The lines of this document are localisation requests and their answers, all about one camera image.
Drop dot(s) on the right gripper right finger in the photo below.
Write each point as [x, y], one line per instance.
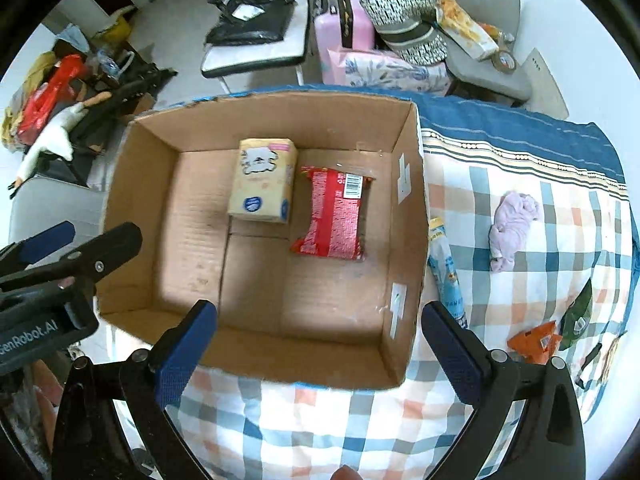
[487, 384]

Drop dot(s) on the red plastic bag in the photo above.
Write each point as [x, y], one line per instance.
[40, 104]

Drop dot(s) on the white goose plush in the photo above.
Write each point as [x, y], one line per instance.
[55, 138]

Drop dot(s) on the pink suitcase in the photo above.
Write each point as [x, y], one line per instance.
[340, 24]

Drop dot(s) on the red noodle packet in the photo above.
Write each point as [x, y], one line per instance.
[336, 201]

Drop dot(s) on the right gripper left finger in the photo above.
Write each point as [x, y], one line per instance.
[152, 379]

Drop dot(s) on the yellow tissue pack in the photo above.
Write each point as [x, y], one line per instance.
[263, 180]

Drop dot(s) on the plaid checkered tablecloth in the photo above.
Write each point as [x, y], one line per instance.
[473, 153]

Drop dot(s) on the white leather chair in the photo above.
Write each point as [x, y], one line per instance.
[220, 62]

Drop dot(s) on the blue snack tube packet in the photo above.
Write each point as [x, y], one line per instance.
[441, 264]

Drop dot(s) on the orange snack bag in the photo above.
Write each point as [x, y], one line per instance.
[537, 345]

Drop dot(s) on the brown cardboard box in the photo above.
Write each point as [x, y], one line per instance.
[281, 317]

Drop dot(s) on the floral pink pillow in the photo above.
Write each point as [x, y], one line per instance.
[383, 70]

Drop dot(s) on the lilac soft cloth toy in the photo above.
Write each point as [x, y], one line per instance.
[507, 235]

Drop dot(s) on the yellow white snack box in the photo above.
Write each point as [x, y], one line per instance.
[466, 33]

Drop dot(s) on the yellow cloth pile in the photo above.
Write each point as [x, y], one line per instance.
[14, 112]

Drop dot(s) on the grey padded chair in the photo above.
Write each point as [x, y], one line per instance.
[480, 76]

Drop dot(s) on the tape roll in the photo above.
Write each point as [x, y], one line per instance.
[504, 61]

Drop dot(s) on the black white patterned bag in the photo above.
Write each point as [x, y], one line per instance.
[409, 29]

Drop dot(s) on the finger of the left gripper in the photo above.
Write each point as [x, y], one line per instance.
[95, 259]
[18, 256]

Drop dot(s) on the grey shell chair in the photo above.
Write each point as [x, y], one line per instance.
[42, 202]

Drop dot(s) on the green snack bag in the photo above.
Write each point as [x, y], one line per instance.
[576, 318]

